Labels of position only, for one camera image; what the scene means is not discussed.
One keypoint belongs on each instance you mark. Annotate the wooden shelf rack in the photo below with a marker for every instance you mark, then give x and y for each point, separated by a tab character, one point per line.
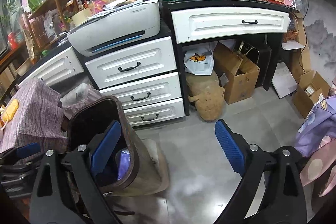
45	23

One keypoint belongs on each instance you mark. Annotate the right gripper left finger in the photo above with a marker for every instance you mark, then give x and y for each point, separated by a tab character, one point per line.
104	145

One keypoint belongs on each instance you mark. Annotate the red tin can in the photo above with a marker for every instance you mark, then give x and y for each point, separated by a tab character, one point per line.
12	41

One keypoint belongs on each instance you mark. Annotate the open cardboard box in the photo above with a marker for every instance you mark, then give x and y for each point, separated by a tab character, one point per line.
237	74

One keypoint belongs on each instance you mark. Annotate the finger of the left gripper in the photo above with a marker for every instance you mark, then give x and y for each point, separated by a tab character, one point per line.
28	150

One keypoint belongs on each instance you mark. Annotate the purple plastic wrapper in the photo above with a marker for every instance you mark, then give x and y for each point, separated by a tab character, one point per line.
123	163

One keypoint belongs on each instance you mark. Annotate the brown plush toy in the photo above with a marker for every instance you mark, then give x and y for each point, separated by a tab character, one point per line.
206	94

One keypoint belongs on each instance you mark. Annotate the dark brown trash bin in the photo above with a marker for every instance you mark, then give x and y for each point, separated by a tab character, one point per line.
148	172

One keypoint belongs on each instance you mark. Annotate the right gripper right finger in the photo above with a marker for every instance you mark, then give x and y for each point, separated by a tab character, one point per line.
230	147

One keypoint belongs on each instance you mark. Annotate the yellow foam net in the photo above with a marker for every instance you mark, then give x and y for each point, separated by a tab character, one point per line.
10	110

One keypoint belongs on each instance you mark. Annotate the white printer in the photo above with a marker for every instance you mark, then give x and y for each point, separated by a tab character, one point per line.
116	27

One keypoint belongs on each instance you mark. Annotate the white drawer cabinet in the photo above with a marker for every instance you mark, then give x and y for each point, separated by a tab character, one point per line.
144	78

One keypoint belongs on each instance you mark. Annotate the beige tape roll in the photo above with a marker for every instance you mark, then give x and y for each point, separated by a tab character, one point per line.
81	16

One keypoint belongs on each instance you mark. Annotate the white plastic bag orange print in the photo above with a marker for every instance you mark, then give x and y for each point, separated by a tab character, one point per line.
199	61

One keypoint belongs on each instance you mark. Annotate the white desk drawer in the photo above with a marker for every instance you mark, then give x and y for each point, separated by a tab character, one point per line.
216	22

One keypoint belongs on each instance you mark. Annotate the small cardboard box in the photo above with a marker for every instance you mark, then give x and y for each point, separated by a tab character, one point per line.
311	88

